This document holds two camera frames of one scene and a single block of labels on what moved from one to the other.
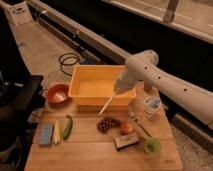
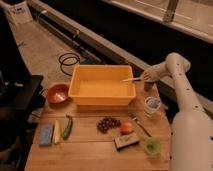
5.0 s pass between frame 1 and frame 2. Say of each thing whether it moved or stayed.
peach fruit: stayed
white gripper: moved
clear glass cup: stayed
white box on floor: stayed
